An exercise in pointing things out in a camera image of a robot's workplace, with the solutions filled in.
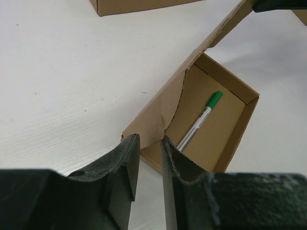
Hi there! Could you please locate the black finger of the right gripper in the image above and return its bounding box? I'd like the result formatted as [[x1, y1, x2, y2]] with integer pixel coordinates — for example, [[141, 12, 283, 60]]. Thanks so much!
[[253, 0, 307, 12]]

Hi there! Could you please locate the green white marker pen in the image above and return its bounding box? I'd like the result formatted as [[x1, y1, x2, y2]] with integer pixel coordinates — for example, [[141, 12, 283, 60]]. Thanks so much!
[[177, 91, 223, 151]]

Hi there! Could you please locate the large closed cardboard box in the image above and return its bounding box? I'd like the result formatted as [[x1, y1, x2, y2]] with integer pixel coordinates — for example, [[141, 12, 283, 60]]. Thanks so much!
[[90, 0, 199, 17]]

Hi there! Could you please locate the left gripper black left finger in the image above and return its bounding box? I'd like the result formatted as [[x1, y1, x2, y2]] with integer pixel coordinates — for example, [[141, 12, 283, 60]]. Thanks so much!
[[0, 134, 140, 230]]

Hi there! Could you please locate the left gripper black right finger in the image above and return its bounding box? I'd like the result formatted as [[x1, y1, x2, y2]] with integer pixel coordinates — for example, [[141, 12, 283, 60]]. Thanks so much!
[[161, 137, 307, 230]]

